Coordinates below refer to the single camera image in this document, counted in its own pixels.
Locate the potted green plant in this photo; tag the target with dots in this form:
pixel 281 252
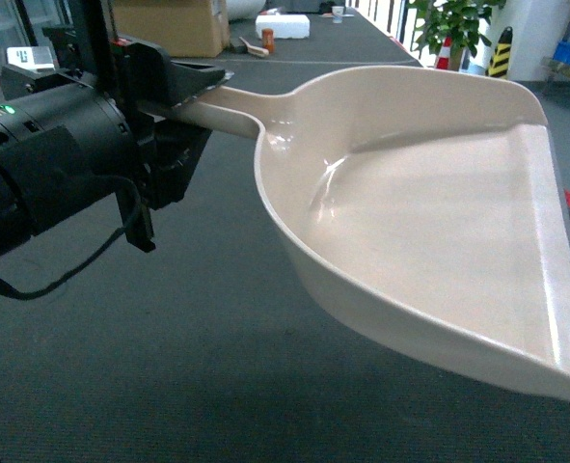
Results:
pixel 459 20

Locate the white foam roll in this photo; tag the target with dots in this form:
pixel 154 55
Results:
pixel 244 9

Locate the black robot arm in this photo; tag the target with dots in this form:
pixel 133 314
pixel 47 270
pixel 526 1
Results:
pixel 76 135

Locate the beige plastic dustpan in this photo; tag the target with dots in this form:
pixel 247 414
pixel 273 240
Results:
pixel 423 210

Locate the paper cup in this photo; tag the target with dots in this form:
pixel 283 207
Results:
pixel 337 14

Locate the red white traffic cone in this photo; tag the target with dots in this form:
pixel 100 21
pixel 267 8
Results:
pixel 443 57

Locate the wooden handled brush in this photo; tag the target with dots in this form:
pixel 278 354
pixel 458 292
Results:
pixel 240 45

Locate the white foam block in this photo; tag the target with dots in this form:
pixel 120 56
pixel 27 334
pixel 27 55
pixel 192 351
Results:
pixel 284 26

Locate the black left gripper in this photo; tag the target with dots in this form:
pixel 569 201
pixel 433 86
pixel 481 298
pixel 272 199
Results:
pixel 158 158

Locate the large open cardboard box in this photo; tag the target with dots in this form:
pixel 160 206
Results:
pixel 195 29

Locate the yellow black traffic cone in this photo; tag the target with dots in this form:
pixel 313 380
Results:
pixel 499 62

